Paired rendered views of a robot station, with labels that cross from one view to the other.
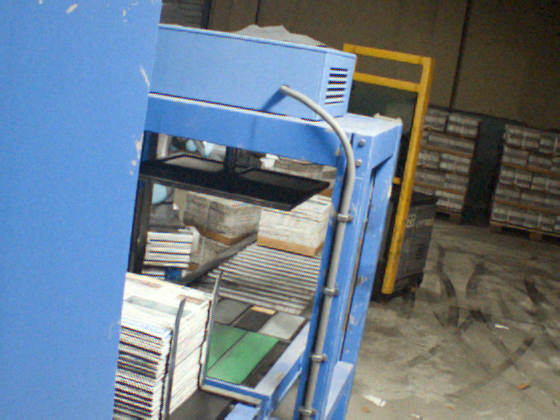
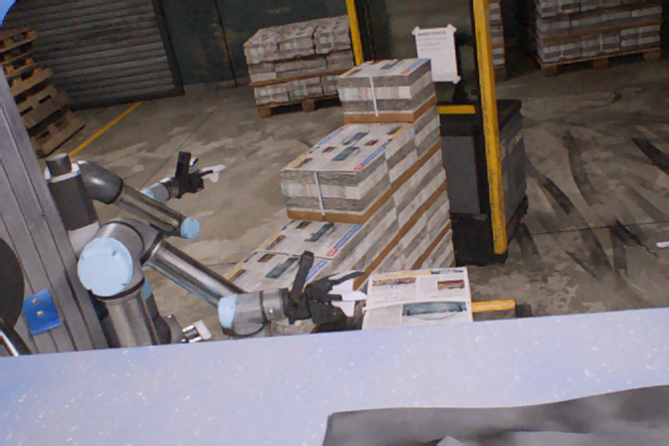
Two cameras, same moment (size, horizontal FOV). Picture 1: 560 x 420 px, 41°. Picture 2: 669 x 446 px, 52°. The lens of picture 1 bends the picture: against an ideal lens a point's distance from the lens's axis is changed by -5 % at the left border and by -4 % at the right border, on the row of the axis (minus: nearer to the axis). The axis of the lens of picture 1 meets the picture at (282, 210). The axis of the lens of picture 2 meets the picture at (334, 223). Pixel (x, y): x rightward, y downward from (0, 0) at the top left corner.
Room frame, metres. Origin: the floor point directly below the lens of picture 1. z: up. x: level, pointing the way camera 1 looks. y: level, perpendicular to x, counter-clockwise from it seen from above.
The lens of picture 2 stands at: (2.19, 0.13, 2.04)
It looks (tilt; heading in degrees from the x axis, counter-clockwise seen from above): 25 degrees down; 358
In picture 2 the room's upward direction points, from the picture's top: 11 degrees counter-clockwise
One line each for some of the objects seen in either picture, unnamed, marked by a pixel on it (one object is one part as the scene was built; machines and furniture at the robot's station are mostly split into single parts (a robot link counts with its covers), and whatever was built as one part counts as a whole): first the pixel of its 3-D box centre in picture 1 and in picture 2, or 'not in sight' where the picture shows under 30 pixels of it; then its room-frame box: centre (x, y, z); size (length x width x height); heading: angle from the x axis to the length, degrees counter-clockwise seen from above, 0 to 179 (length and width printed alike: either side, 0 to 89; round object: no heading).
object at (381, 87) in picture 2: not in sight; (401, 190); (5.45, -0.33, 0.65); 0.39 x 0.30 x 1.29; 55
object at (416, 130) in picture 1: (407, 176); (485, 102); (5.61, -0.85, 0.97); 0.09 x 0.09 x 1.75; 55
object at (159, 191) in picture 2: not in sight; (151, 198); (4.51, 0.69, 1.21); 0.11 x 0.08 x 0.09; 137
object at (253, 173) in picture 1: (227, 180); not in sight; (2.41, 0.19, 1.30); 0.55 x 0.55 x 0.03; 77
